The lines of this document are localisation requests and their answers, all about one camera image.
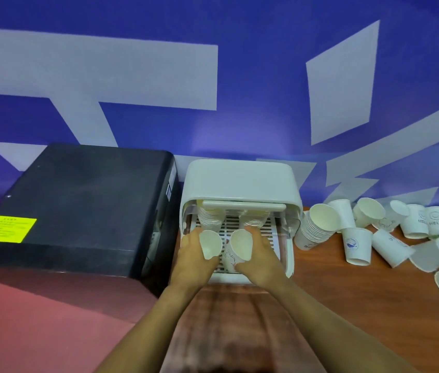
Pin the person's right hand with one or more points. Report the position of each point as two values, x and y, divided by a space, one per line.
264 266

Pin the person's left hand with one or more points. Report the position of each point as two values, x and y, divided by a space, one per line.
190 264

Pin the person's left thumb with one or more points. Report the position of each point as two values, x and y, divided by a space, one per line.
212 262

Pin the person's right thumb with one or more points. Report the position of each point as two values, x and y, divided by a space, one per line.
243 266

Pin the plain white paper cup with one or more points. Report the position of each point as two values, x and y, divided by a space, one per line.
210 244

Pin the printed white paper cup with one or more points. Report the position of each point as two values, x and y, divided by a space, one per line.
239 248

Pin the person's right forearm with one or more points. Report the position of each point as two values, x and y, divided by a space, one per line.
332 334

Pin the person's left forearm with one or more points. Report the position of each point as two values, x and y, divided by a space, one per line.
145 330

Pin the white slotted cabinet tray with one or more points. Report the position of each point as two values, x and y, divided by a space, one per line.
270 233

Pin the upright stack of paper cups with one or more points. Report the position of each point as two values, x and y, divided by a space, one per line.
255 219
209 218

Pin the nested lying stack of cups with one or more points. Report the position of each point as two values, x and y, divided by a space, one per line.
314 227

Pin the white cup storage cabinet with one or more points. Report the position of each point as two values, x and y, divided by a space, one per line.
239 180

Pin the large black box appliance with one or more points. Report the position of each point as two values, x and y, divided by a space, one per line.
79 205

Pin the scattered pile of paper cups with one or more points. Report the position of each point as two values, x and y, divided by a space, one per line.
398 233

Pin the yellow warning label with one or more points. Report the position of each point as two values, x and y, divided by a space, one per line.
3 228

